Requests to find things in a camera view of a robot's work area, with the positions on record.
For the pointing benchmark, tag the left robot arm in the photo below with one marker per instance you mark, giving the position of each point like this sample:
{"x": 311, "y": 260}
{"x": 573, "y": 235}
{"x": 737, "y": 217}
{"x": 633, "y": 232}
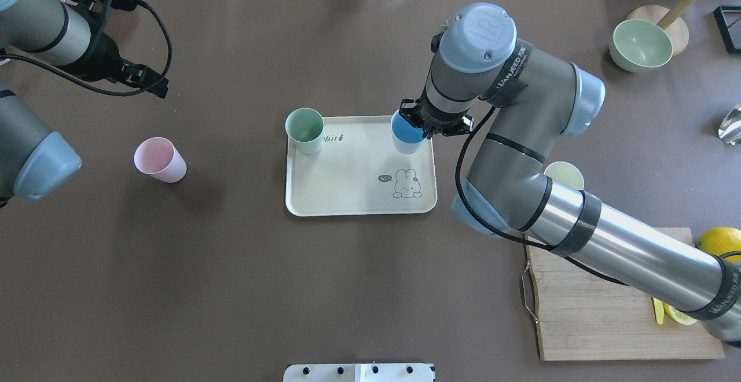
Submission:
{"x": 36, "y": 158}

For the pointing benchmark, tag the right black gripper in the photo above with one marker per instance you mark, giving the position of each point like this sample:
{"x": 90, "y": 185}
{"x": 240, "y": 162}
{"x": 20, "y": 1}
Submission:
{"x": 435, "y": 122}

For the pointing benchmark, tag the green bowl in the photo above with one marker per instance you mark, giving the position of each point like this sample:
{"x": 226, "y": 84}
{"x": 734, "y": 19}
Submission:
{"x": 639, "y": 46}

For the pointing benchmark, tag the blue plastic cup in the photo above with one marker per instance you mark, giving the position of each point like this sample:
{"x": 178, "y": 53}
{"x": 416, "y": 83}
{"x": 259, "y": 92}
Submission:
{"x": 407, "y": 138}

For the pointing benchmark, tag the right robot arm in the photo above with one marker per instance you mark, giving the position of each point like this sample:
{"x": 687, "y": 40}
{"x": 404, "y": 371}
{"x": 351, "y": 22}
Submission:
{"x": 513, "y": 102}

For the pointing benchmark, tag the pink plastic cup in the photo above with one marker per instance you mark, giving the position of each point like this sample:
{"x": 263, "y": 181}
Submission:
{"x": 157, "y": 157}

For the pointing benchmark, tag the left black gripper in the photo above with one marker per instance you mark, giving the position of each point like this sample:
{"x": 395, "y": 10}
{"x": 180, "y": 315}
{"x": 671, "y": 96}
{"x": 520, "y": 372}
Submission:
{"x": 102, "y": 58}

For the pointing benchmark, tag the wooden stand with base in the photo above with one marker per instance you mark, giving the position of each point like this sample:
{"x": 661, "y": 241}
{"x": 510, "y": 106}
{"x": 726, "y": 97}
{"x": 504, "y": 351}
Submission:
{"x": 670, "y": 20}

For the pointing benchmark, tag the upper whole lemon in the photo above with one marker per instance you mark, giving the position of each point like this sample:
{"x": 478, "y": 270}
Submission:
{"x": 719, "y": 240}

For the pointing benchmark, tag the cream rabbit serving tray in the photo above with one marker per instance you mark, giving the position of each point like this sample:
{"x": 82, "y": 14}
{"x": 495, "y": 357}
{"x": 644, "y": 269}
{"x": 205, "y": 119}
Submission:
{"x": 360, "y": 171}

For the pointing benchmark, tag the lower lemon slice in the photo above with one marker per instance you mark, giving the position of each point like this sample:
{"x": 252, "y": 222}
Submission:
{"x": 678, "y": 316}

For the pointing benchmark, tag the black frame object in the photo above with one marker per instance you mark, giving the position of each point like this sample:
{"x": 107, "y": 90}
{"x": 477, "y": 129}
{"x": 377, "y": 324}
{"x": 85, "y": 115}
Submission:
{"x": 727, "y": 19}

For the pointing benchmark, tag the pale yellow plastic cup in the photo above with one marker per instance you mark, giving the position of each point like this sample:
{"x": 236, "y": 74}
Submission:
{"x": 566, "y": 173}

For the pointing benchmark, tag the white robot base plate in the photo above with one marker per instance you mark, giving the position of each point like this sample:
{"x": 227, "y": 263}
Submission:
{"x": 360, "y": 372}

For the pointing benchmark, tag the wooden cutting board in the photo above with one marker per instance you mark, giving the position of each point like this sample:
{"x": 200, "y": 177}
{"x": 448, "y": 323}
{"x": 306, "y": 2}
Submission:
{"x": 579, "y": 317}

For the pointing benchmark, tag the clear glass object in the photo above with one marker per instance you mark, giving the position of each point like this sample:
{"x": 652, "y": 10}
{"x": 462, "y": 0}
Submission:
{"x": 729, "y": 129}

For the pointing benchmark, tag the yellow plastic knife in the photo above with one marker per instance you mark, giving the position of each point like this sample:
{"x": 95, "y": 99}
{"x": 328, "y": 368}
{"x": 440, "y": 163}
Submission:
{"x": 659, "y": 311}

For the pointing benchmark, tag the green plastic cup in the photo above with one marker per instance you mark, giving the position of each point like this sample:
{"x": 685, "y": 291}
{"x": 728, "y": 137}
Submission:
{"x": 305, "y": 130}

